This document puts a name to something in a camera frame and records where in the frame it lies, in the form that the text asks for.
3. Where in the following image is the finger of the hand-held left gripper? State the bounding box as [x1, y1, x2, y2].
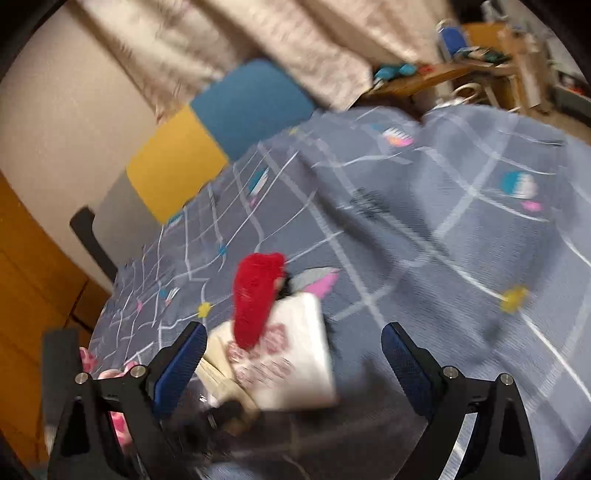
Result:
[41, 329, 81, 444]

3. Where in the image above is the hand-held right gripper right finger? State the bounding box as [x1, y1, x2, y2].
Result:
[381, 322, 541, 480]

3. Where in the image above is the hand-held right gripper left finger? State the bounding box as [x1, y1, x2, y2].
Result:
[46, 322, 208, 480]

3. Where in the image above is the cream towel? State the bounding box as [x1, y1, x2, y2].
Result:
[198, 320, 262, 435]

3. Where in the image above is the red plush ball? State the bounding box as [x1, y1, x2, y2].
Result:
[232, 252, 287, 349]

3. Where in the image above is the white packet red print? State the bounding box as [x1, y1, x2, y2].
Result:
[226, 293, 338, 411]

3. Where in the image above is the wooden wardrobe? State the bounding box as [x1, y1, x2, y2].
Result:
[0, 171, 114, 462]

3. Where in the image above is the pink spotted plush toy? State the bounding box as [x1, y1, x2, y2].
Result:
[78, 346, 139, 448]

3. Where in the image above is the grey checked bed sheet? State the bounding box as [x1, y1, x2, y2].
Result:
[88, 104, 591, 480]

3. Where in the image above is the grey yellow blue headboard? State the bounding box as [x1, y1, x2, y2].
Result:
[92, 59, 317, 227]

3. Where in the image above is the wooden side table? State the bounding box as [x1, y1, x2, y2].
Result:
[365, 62, 518, 100]

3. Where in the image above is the teal object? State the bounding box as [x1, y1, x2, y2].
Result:
[373, 62, 419, 81]

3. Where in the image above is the black bag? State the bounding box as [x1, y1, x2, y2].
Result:
[462, 46, 509, 65]

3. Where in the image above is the wooden chair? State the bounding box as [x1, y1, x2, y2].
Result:
[462, 23, 543, 112]

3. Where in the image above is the blue chair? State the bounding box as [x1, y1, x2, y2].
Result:
[436, 18, 472, 56]

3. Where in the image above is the ship print curtain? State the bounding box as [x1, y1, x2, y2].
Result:
[76, 0, 435, 125]

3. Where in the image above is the black post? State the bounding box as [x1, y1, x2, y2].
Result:
[69, 207, 118, 282]

